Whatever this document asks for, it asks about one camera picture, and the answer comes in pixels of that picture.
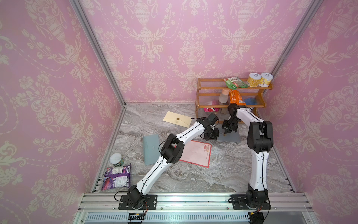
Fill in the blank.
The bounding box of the orange snack bag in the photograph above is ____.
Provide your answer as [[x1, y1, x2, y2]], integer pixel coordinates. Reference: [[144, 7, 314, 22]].
[[229, 90, 246, 105]]

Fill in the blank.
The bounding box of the red bordered pink card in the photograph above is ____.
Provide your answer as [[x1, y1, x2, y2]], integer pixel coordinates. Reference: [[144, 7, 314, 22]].
[[180, 141, 212, 168]]

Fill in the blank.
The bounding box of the purple snack bag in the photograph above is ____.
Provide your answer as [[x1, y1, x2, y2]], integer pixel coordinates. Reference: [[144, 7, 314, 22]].
[[102, 164, 131, 190]]

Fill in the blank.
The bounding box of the wooden three-tier shelf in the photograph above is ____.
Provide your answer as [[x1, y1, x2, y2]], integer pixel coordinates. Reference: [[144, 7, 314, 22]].
[[195, 77, 274, 124]]

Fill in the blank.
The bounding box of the yellow can left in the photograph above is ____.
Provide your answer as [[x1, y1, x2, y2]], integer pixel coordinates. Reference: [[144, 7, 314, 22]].
[[247, 73, 262, 88]]

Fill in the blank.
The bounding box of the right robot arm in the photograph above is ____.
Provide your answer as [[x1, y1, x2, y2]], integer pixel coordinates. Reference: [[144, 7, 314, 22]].
[[222, 104, 274, 209]]

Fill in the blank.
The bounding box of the pink beige bottle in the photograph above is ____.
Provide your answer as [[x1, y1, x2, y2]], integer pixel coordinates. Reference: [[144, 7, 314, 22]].
[[218, 89, 230, 104]]

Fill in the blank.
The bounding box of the green white can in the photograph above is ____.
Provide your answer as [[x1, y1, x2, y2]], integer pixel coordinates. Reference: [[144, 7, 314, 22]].
[[109, 153, 124, 167]]

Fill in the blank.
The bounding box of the magenta pink item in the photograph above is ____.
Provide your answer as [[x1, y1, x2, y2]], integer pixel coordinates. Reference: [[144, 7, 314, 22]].
[[203, 101, 220, 113]]

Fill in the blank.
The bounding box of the aluminium front rail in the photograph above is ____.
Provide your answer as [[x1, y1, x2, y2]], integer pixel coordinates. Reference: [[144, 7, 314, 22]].
[[74, 192, 319, 224]]

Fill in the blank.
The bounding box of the green snack packet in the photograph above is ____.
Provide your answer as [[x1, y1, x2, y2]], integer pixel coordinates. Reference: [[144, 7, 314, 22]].
[[224, 77, 248, 90]]

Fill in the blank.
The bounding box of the yellow can right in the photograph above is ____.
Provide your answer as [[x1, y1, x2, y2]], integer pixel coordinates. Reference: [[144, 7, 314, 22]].
[[258, 72, 273, 88]]

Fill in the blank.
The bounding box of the grey envelope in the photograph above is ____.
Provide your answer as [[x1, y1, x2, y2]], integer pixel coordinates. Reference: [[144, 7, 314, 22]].
[[217, 129, 241, 143]]

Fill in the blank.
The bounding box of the yellow can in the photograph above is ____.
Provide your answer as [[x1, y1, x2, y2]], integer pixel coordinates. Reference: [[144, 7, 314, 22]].
[[258, 72, 273, 88], [247, 73, 262, 88]]

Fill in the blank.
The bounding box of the cream yellow envelope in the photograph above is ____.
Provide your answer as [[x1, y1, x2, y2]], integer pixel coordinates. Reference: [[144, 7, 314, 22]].
[[163, 111, 192, 128]]

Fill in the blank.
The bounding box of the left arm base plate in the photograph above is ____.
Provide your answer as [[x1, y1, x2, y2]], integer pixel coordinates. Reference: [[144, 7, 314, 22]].
[[118, 194, 158, 211]]

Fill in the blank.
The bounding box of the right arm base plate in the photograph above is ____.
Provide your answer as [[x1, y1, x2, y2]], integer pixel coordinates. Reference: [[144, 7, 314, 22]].
[[228, 195, 271, 211]]

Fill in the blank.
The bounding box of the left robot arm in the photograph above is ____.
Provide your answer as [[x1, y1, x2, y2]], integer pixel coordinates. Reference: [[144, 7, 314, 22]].
[[127, 113, 219, 209]]

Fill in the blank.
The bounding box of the teal green envelope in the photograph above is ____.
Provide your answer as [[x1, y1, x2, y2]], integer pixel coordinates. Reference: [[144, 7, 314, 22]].
[[143, 134, 160, 166]]

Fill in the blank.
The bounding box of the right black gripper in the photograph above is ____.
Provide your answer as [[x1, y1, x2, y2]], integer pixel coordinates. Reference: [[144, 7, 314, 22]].
[[222, 118, 240, 133]]

